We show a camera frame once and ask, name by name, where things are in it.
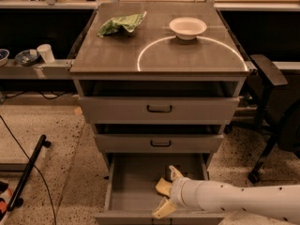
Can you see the middle grey drawer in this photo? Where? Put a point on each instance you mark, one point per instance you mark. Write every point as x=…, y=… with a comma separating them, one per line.
x=121, y=138

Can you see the blue bowl at edge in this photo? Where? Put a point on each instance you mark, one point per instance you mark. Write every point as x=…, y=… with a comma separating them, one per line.
x=4, y=54

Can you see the grey side shelf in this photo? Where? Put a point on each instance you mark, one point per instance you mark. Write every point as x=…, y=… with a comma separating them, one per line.
x=59, y=70

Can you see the white paper cup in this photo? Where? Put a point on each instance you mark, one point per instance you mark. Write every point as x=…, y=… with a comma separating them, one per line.
x=46, y=52

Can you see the white bowl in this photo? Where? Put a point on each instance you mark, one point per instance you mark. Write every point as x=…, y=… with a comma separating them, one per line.
x=187, y=28

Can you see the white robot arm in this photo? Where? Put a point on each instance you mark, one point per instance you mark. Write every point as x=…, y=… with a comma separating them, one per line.
x=279, y=202

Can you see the black bar stand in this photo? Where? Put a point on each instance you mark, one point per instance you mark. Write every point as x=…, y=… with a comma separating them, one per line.
x=16, y=199

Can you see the grey drawer cabinet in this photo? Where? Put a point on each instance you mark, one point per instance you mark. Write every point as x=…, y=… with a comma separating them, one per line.
x=153, y=52

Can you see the blue patterned bowl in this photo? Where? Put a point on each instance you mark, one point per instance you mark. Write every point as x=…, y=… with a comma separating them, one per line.
x=27, y=58

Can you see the bottom grey drawer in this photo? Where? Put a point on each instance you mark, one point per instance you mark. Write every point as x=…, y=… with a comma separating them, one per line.
x=131, y=193

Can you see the grey drawer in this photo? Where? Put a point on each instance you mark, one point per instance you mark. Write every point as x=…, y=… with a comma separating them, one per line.
x=131, y=193
x=121, y=138
x=158, y=102

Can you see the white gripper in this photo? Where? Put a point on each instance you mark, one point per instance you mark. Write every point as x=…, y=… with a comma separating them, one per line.
x=179, y=191

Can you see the black office chair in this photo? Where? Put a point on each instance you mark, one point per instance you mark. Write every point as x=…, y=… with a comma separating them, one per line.
x=276, y=93

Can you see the top grey drawer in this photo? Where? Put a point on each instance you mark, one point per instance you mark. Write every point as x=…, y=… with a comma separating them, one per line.
x=158, y=102

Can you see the green crumpled bag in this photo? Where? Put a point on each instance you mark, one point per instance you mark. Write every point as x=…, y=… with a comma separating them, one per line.
x=128, y=22

